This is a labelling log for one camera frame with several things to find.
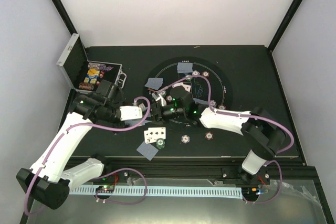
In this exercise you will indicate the face-up red pips card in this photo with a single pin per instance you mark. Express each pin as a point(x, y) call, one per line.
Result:
point(181, 84)

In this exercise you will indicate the face-up clubs card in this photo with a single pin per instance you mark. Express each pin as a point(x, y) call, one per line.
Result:
point(147, 137)
point(158, 132)

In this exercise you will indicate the orange chips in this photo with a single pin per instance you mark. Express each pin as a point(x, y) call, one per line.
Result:
point(206, 74)
point(221, 107)

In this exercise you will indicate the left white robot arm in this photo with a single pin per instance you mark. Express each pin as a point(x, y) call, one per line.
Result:
point(47, 181)

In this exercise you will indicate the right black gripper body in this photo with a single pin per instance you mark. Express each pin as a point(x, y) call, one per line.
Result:
point(175, 113)

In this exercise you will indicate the blue playing card deck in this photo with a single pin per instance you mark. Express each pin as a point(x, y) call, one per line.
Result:
point(131, 123)

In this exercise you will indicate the blue chips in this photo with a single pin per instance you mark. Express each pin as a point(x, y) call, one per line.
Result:
point(213, 103)
point(195, 73)

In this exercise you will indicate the brown chip row in case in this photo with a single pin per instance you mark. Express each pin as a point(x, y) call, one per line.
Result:
point(86, 86)

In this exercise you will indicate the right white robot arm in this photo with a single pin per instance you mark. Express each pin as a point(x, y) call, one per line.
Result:
point(264, 136)

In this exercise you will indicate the orange black poker chip stack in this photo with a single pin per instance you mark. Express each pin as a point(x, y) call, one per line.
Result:
point(209, 135)

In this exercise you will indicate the blue card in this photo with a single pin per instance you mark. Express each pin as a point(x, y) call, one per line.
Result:
point(185, 67)
point(154, 83)
point(199, 101)
point(147, 150)

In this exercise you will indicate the yellow blue card box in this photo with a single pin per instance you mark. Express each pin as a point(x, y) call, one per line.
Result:
point(92, 76)

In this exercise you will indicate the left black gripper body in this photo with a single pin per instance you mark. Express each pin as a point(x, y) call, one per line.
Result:
point(120, 125)

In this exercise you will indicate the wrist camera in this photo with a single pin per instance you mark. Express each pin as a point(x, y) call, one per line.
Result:
point(181, 97)
point(130, 113)

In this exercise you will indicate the blue white poker chip stack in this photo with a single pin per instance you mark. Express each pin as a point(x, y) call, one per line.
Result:
point(185, 139)

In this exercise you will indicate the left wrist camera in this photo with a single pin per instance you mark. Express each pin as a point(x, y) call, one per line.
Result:
point(130, 113)

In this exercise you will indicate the black aluminium rail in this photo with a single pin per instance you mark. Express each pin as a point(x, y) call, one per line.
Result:
point(230, 173)

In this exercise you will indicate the round black poker mat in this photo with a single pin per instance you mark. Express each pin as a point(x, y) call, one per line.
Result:
point(221, 88)

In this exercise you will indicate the aluminium poker case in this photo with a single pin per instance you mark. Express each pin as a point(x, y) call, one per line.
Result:
point(73, 64)

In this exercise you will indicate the white slotted cable duct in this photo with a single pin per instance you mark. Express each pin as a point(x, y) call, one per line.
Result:
point(159, 191)

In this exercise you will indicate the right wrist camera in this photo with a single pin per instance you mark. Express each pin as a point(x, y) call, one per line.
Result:
point(181, 97)

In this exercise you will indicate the purple chip row in case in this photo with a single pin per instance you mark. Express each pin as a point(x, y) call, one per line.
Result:
point(99, 66)

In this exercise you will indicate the green poker chip stack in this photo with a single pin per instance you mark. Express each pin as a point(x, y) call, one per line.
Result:
point(160, 143)

